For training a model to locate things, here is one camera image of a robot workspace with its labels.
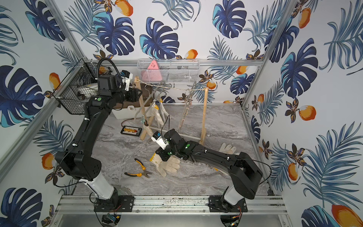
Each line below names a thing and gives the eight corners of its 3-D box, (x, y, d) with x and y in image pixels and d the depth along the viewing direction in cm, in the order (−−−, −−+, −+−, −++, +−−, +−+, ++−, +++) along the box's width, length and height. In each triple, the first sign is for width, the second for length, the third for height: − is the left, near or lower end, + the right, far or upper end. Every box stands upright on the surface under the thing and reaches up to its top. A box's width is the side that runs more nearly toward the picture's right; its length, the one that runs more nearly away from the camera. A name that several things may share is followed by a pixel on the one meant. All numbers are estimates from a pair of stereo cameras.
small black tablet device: (120, 134, 105) (119, 132, 103) (124, 127, 109) (123, 125, 107) (139, 136, 104) (138, 135, 102) (142, 129, 108) (142, 127, 106)
